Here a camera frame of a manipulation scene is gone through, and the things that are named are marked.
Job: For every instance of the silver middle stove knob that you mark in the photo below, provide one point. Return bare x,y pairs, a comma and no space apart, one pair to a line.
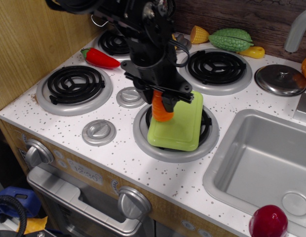
129,98

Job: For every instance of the silver pot lid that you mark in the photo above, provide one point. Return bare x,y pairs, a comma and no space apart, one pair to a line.
280,80

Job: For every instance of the silver toy sink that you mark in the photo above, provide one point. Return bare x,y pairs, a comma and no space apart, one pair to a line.
261,160

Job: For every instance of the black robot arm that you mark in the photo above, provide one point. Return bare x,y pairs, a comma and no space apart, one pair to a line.
148,31

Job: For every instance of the front right black burner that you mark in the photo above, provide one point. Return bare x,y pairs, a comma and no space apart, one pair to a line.
209,136

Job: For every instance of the silver faucet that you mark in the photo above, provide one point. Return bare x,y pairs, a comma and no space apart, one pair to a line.
296,33

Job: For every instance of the black burner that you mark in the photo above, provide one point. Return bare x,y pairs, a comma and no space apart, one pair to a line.
209,136
216,72
74,90
112,45

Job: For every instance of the red toy chili pepper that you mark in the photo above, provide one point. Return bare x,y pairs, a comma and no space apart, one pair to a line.
99,59

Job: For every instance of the stainless steel pot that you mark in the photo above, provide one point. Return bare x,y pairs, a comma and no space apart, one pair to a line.
98,21

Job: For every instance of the right silver oven dial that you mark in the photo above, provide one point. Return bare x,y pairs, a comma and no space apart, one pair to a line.
132,204

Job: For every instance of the red toy apple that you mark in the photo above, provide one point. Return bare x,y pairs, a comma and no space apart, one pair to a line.
268,221

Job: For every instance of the silver back stove knob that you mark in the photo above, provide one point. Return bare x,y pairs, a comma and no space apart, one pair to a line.
180,38

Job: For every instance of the green toy bitter gourd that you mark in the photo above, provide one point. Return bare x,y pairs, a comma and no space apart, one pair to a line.
231,39

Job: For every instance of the yellow toy corn piece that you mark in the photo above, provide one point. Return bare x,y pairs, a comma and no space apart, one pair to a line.
199,35

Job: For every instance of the yellow toy banana piece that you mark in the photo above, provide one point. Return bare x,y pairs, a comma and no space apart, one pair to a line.
255,52

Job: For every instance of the silver oven door handle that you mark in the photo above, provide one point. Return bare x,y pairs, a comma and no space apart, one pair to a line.
81,210

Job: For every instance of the front left black burner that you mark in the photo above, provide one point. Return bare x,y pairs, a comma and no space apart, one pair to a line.
74,90

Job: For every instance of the green plastic cutting board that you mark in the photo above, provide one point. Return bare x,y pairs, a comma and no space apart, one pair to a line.
183,130

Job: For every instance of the yellow cloth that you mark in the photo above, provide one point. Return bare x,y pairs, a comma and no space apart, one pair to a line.
35,224

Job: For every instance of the back right black burner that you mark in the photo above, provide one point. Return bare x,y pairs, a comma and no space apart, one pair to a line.
216,72

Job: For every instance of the back left black burner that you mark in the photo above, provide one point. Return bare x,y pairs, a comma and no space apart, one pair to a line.
112,45

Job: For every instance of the blue object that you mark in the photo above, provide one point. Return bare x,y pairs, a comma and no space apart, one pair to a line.
26,197

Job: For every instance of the left silver oven dial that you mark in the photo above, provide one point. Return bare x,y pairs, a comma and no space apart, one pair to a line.
37,153

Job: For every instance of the orange toy carrot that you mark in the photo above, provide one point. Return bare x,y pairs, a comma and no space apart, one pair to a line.
159,112

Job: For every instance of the silver oven dial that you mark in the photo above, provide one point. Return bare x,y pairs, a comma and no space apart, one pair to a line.
132,204
37,153

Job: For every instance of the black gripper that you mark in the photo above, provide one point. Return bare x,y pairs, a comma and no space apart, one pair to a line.
163,77

